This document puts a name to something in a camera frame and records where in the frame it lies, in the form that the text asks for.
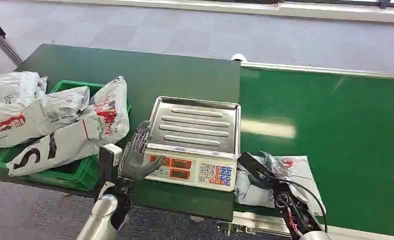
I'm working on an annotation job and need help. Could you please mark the steel tray electronic scale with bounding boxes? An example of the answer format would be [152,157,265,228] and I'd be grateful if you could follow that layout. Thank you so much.
[143,96,242,193]

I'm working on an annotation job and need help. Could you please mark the small grey parcel bag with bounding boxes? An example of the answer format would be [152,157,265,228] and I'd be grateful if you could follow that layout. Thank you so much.
[233,154,327,217]

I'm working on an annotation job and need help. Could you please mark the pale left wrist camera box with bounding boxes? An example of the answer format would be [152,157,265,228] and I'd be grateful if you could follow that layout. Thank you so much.
[98,143,123,187]

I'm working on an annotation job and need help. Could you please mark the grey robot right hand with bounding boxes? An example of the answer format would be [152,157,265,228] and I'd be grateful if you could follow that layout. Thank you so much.
[238,151,286,191]

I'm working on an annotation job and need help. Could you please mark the white parcel bag red print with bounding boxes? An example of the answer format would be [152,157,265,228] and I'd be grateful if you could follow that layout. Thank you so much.
[88,75,130,147]

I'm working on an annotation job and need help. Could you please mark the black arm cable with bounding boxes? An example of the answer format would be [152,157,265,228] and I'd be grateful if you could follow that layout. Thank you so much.
[269,176,329,233]

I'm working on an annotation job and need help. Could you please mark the white parcel bag red logo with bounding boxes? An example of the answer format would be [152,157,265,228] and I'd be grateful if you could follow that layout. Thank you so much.
[0,86,91,149]

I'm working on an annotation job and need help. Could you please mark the green plastic crate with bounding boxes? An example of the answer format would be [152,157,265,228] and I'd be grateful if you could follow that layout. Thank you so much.
[0,79,132,192]

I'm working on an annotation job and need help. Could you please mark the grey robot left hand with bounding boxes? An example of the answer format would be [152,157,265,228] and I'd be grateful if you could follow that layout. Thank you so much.
[119,120,165,183]

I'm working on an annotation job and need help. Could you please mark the black metal stand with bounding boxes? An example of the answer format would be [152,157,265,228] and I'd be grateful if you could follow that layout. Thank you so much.
[0,19,24,67]

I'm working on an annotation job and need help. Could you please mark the plain white parcel bag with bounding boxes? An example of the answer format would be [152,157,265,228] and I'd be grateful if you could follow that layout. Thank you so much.
[0,71,48,112]

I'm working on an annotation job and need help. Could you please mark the white parcel bag black letters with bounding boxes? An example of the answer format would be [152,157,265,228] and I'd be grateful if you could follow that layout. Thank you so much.
[6,111,107,178]

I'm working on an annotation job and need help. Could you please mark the green conveyor belt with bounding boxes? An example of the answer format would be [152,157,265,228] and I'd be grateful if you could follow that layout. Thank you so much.
[216,61,394,240]

